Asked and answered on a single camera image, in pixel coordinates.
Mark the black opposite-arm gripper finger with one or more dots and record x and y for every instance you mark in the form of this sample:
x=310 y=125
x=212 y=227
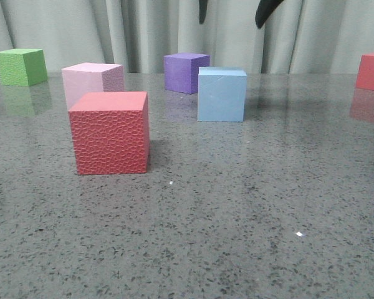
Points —
x=203 y=5
x=264 y=11

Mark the light blue foam cube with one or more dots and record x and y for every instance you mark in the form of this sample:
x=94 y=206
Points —
x=221 y=94

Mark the grey-green curtain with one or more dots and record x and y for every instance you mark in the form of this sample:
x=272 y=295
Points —
x=323 y=37

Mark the purple foam cube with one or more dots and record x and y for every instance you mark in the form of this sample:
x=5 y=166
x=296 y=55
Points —
x=181 y=71

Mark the red foam cube far right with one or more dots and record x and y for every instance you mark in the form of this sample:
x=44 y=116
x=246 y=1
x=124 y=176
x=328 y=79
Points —
x=365 y=76

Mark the pink foam cube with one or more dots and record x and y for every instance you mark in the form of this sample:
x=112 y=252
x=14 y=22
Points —
x=91 y=77

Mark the red textured foam cube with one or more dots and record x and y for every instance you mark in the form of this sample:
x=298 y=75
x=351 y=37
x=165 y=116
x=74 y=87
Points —
x=110 y=132

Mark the green foam cube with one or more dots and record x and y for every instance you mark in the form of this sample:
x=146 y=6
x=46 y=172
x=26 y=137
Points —
x=22 y=67

